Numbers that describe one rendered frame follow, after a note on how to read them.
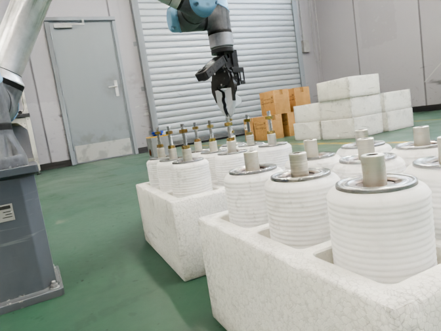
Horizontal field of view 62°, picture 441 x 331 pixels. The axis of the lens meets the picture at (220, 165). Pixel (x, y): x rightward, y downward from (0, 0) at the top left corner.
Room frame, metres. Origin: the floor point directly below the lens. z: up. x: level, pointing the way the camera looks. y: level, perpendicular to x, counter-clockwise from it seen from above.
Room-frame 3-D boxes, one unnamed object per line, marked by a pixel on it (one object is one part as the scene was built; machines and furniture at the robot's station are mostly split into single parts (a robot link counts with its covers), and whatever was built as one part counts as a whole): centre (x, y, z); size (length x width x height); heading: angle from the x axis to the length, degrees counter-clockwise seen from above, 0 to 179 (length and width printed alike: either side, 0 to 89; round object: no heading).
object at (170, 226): (1.02, 0.01, 0.09); 0.39 x 0.39 x 0.18; 23
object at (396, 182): (0.36, -0.15, 0.25); 0.08 x 0.08 x 0.01
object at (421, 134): (0.56, -0.31, 0.26); 0.02 x 0.02 x 0.03
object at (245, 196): (0.57, -0.05, 0.16); 0.10 x 0.10 x 0.18
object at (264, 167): (0.57, -0.05, 0.25); 0.08 x 0.08 x 0.01
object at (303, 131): (3.87, -1.10, 0.09); 0.39 x 0.39 x 0.18; 27
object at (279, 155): (0.96, -0.14, 0.16); 0.10 x 0.10 x 0.18
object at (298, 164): (0.46, -0.10, 0.26); 0.02 x 0.02 x 0.03
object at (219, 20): (1.19, -0.06, 0.65); 0.09 x 0.08 x 0.11; 110
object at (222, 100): (1.21, -0.05, 0.39); 0.06 x 0.03 x 0.09; 139
